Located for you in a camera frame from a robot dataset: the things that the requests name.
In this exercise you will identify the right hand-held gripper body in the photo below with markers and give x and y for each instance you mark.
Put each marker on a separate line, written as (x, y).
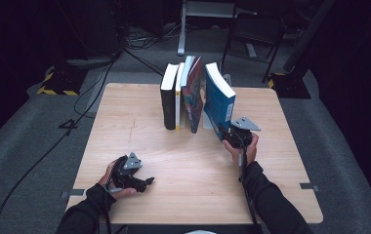
(240, 135)

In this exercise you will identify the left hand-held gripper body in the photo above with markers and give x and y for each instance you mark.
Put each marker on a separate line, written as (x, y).
(125, 174)

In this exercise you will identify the metal expandable book rack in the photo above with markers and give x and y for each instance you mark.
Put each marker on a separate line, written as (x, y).
(208, 125)

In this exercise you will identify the blue paperback book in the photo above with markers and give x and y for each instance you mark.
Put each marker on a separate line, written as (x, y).
(217, 104)

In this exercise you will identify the red illustrated book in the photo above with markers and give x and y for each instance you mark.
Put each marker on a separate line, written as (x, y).
(193, 100)

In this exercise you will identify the yellow picture book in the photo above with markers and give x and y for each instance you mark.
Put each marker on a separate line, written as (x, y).
(178, 104)

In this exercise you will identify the black hardcover book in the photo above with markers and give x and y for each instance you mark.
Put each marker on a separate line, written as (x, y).
(170, 104)

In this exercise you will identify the person's left hand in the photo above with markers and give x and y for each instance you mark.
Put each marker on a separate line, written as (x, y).
(107, 177)

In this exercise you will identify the person's right hand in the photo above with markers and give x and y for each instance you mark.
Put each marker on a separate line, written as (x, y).
(248, 154)

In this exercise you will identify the grey tape strip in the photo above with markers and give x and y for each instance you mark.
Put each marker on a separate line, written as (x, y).
(309, 187)
(73, 193)

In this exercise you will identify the black yellow striped base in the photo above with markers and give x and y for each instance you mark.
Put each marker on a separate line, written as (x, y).
(60, 83)
(291, 86)

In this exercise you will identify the black folding chair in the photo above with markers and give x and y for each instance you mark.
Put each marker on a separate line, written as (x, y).
(255, 29)

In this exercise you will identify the dark equipment cabinet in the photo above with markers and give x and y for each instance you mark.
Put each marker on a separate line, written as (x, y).
(89, 29)

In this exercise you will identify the grey metal desk frame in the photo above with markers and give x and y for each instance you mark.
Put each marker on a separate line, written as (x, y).
(182, 32)

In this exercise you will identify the dark slanted post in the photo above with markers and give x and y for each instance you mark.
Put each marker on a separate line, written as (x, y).
(307, 35)

